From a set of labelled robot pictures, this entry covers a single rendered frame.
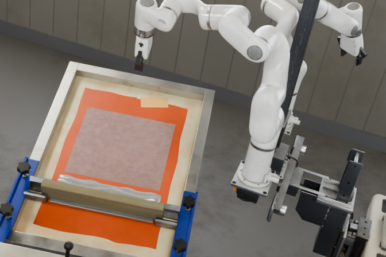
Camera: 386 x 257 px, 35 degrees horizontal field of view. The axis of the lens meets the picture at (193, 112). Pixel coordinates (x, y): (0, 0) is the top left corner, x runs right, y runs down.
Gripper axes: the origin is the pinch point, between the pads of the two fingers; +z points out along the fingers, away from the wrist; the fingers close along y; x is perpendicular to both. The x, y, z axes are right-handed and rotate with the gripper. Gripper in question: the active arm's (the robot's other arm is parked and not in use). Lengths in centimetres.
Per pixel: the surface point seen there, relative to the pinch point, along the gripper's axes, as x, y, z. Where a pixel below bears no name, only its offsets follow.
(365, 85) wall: -139, 164, 146
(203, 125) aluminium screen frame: -28.2, -16.6, 10.0
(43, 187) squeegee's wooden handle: 18, -60, 6
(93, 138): 10.2, -30.0, 14.6
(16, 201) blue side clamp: 27, -64, 11
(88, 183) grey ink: 7, -50, 14
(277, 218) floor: -88, 47, 162
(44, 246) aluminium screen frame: 13, -77, 12
